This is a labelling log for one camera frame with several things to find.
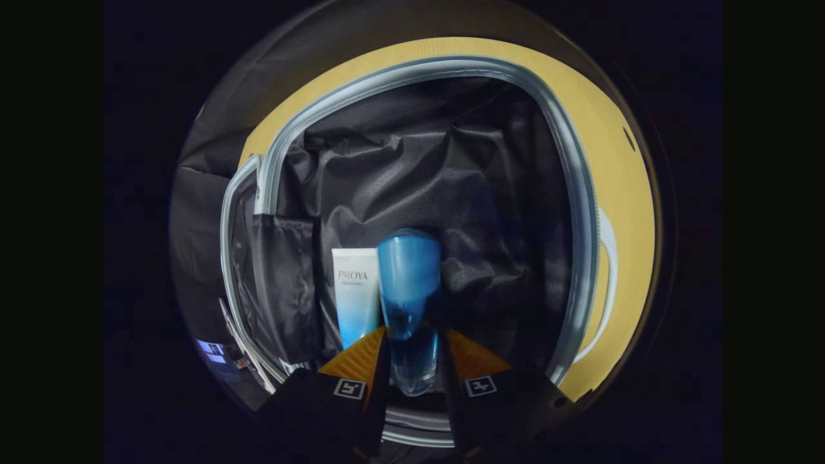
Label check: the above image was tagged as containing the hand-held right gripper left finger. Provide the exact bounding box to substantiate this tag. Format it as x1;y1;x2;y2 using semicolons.
257;327;392;461

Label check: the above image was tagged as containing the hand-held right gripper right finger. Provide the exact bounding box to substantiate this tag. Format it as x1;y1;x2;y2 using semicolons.
437;327;574;458

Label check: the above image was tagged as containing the white and blue tube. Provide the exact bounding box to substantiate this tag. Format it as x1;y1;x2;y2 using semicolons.
331;247;382;350

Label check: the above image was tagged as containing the blue capped clear bottle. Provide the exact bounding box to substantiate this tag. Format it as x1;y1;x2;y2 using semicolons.
376;228;443;396

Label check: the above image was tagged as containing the light blue suitcase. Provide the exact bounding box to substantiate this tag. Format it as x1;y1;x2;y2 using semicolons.
219;55;619;449

